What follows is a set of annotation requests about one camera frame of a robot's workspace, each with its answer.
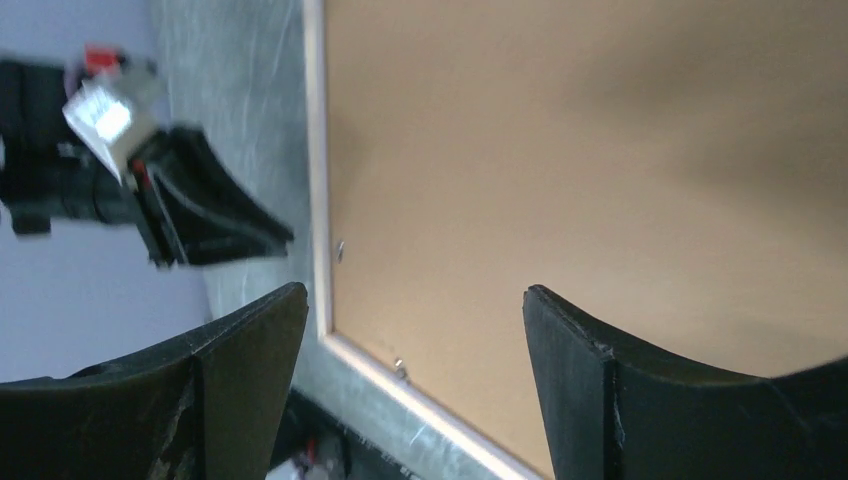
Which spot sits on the white wooden picture frame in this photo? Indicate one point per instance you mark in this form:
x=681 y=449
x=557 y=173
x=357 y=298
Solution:
x=343 y=379

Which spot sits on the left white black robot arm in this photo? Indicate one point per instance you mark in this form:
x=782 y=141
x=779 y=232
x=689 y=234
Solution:
x=48 y=172

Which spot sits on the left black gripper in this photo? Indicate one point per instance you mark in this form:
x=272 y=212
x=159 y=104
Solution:
x=190 y=211

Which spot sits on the brown backing board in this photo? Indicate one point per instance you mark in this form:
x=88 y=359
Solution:
x=677 y=169

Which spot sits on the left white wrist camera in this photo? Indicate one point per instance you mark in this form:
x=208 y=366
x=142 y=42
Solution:
x=112 y=112

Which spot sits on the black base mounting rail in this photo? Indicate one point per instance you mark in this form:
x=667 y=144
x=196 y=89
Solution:
x=313 y=444

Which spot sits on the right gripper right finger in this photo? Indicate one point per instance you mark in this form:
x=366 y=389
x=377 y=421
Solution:
x=617 y=407

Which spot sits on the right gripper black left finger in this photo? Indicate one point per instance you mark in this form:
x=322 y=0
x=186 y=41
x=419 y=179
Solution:
x=205 y=404

